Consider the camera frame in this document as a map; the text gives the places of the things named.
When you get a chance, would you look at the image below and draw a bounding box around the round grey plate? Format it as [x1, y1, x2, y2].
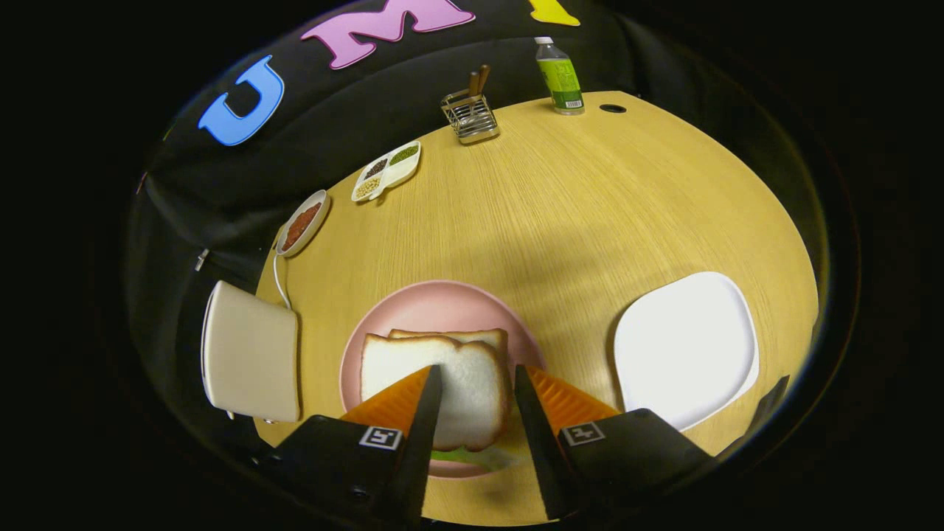
[275, 190, 331, 258]

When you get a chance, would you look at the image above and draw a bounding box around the white divided dish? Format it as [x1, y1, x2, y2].
[351, 140, 423, 204]

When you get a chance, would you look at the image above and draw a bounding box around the white toaster cable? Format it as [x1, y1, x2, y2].
[273, 251, 293, 310]

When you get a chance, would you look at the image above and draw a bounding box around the toasted bread slice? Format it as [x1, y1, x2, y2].
[360, 333, 513, 452]

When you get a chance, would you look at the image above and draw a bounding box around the metal wire utensil rack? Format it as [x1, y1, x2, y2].
[440, 89, 501, 145]

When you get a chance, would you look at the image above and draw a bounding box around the white toaster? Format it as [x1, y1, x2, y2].
[201, 280, 302, 424]

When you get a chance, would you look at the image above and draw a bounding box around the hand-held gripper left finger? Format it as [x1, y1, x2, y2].
[251, 364, 444, 529]

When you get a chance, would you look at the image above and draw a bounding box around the black backdrop cloth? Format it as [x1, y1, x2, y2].
[122, 0, 860, 458]

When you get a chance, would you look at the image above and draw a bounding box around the green lettuce leaf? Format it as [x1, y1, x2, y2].
[431, 446, 517, 473]

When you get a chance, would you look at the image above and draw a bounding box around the white square plate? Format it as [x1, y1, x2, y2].
[614, 271, 760, 433]

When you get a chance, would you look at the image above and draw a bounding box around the red-brown meat slice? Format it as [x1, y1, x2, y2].
[282, 202, 323, 251]

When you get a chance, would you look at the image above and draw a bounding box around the pink round plate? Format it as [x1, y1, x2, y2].
[339, 280, 546, 480]

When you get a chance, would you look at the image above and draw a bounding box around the white bread slice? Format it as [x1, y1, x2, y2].
[388, 327, 510, 352]

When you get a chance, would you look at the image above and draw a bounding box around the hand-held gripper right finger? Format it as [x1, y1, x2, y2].
[513, 363, 716, 521]

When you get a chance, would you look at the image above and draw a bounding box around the green drink bottle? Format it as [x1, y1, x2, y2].
[534, 36, 586, 117]

